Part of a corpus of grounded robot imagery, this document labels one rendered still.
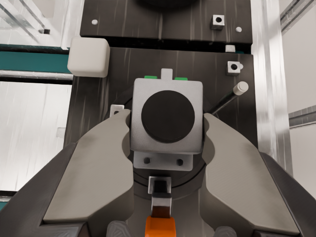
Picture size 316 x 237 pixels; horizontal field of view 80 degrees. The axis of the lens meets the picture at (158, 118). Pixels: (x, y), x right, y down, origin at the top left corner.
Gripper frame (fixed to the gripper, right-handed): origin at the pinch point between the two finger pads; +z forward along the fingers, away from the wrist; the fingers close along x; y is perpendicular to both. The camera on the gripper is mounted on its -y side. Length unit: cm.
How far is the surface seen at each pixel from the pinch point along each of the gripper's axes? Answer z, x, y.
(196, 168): 4.5, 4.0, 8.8
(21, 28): 16.3, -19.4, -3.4
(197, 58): 15.1, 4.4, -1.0
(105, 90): 11.7, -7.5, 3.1
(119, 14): 18.9, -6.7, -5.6
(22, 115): 14.1, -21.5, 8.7
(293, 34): 31.6, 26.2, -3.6
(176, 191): 2.8, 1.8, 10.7
